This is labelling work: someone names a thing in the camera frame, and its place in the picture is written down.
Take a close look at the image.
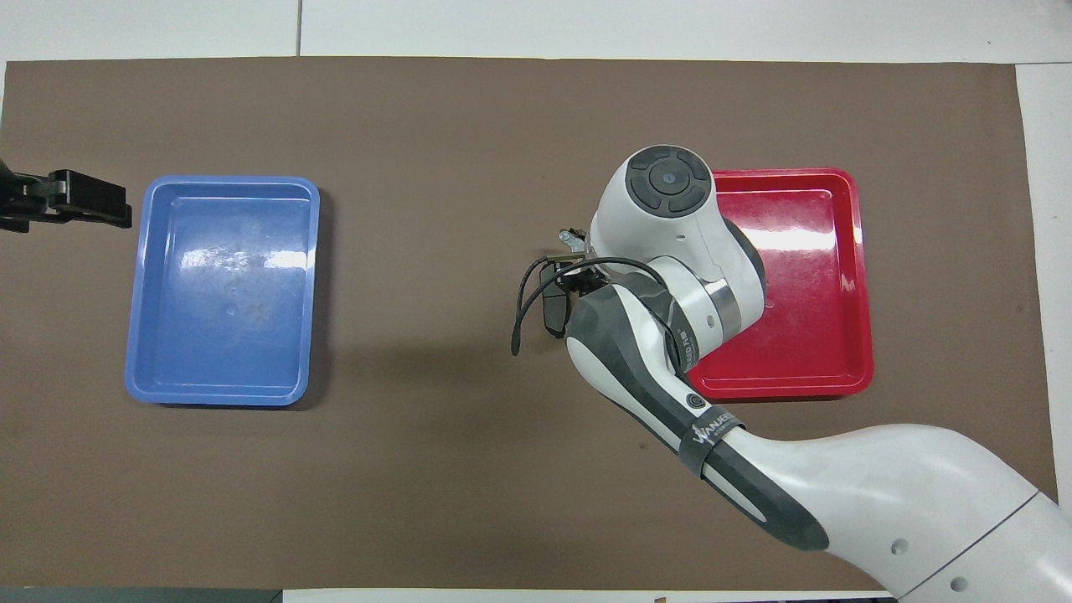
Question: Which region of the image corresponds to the brown table mat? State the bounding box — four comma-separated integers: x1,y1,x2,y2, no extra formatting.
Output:
0,56,1066,591

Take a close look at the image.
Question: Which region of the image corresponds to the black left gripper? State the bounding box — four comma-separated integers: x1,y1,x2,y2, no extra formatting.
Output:
0,161,133,235

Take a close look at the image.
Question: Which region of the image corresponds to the red plastic tray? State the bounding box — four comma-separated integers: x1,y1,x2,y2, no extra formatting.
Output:
687,167,875,400

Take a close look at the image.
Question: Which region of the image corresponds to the blue plastic tray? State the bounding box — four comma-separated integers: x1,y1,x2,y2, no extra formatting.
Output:
124,174,322,408

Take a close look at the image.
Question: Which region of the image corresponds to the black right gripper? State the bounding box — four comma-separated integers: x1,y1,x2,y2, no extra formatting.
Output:
563,251,616,296

